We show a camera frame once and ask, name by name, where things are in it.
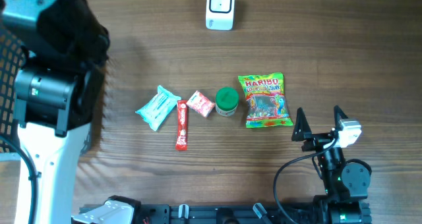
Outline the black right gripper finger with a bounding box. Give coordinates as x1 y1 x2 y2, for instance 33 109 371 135
291 107 312 142
334 105 348 129

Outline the Haribo gummy worms bag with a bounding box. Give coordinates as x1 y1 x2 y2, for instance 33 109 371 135
238 72 293 128

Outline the green lid jar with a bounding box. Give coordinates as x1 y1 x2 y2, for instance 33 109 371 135
216 87 239 117

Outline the red white small box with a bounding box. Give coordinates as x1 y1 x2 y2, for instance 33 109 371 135
187 90 215 118

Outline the small red packet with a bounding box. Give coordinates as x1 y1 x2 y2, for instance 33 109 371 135
175 100 188 151

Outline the teal wet wipes pack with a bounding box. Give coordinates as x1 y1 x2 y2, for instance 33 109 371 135
135 85 181 131

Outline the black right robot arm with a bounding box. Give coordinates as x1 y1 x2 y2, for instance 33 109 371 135
291 106 372 224

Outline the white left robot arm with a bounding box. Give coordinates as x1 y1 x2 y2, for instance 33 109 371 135
1 0 140 223

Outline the white barcode scanner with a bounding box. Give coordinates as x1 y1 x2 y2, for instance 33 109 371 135
205 0 235 31

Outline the grey plastic shopping basket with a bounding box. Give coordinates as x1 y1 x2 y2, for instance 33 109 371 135
1 24 92 162

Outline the black camera cable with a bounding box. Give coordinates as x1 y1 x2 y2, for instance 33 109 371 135
272 136 339 224

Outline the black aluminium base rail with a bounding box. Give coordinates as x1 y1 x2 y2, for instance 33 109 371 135
133 203 330 224

